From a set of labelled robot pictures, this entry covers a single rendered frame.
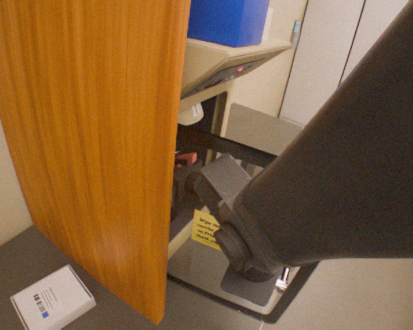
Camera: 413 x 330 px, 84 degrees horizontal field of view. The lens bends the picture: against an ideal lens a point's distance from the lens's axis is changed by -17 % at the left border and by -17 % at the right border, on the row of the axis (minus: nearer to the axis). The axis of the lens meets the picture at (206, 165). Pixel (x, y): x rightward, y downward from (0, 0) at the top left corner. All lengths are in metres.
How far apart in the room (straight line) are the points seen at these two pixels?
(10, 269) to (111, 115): 0.59
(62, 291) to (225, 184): 0.52
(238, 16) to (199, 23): 0.06
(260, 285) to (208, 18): 0.34
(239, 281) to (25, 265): 0.61
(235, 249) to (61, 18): 0.34
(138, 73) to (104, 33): 0.06
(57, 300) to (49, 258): 0.16
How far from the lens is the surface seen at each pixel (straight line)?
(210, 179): 0.27
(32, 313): 0.69
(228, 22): 0.35
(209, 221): 0.46
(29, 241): 0.87
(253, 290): 0.36
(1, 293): 0.80
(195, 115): 0.58
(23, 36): 0.50
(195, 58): 0.34
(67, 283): 0.70
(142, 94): 0.29
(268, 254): 0.17
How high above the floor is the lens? 1.56
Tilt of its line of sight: 33 degrees down
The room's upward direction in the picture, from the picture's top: 9 degrees clockwise
